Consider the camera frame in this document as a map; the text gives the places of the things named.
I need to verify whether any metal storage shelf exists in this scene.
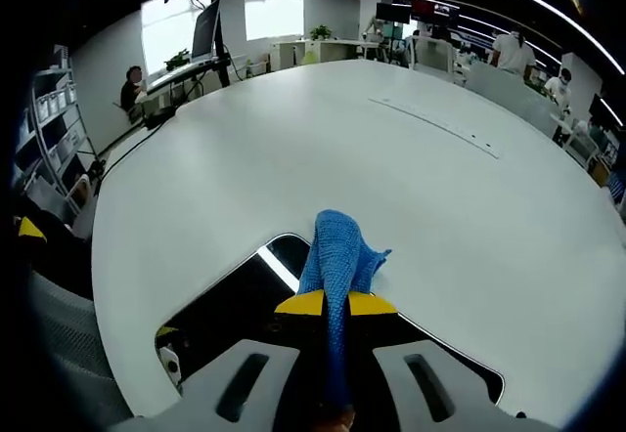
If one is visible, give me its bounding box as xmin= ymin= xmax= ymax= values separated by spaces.
xmin=13 ymin=44 xmax=100 ymax=199

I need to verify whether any black computer monitor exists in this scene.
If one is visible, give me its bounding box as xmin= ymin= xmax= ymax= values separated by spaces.
xmin=191 ymin=0 xmax=222 ymax=61

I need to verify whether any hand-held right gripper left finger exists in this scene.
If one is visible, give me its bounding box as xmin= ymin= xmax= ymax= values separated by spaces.
xmin=110 ymin=288 xmax=339 ymax=432

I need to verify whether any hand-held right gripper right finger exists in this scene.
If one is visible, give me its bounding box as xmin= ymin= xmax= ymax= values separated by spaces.
xmin=346 ymin=290 xmax=558 ymax=432

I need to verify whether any white mesh office chair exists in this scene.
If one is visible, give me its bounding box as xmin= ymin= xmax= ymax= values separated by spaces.
xmin=26 ymin=273 xmax=134 ymax=432

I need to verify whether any black device with cable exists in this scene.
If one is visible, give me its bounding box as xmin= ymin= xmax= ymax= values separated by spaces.
xmin=143 ymin=106 xmax=178 ymax=129

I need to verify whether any white low cabinet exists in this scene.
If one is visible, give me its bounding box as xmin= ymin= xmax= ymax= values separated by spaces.
xmin=270 ymin=38 xmax=383 ymax=69

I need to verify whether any wall television screen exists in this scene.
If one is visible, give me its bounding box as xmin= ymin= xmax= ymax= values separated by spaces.
xmin=410 ymin=0 xmax=462 ymax=25

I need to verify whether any blue cleaning cloth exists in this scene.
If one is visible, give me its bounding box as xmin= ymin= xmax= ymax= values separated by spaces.
xmin=297 ymin=209 xmax=393 ymax=416

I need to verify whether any black monitor stand pole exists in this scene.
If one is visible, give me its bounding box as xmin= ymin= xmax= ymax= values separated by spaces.
xmin=208 ymin=0 xmax=232 ymax=89

